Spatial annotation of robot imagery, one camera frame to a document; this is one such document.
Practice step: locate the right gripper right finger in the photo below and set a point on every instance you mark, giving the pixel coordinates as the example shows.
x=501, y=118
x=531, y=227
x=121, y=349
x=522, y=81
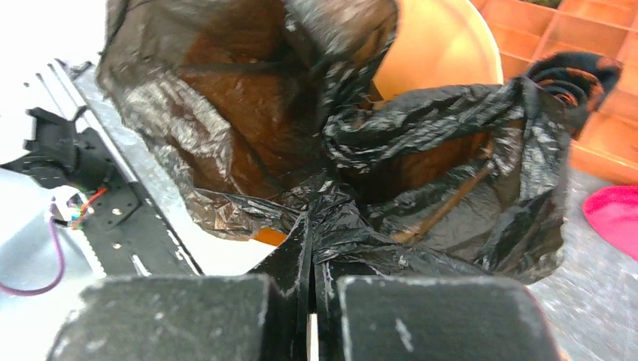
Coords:
x=364, y=316

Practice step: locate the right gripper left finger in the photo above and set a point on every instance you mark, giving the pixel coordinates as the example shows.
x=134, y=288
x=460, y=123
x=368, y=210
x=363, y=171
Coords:
x=261, y=315

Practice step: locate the black trash bag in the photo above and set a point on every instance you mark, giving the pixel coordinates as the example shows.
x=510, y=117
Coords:
x=261, y=113

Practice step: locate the orange plastic trash bin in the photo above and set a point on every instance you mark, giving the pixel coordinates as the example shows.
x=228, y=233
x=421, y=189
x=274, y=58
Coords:
x=388, y=63

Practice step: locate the red cloth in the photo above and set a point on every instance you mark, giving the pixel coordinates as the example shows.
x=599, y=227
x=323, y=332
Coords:
x=612, y=213

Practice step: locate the orange compartment tray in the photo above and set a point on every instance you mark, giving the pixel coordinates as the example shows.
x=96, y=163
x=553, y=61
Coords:
x=528, y=31

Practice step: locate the black rolled bag centre right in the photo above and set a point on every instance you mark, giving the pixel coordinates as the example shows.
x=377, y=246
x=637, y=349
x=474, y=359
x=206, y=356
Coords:
x=582, y=81

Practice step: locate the aluminium rail frame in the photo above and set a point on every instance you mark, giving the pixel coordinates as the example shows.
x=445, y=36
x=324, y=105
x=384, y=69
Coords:
x=62, y=92

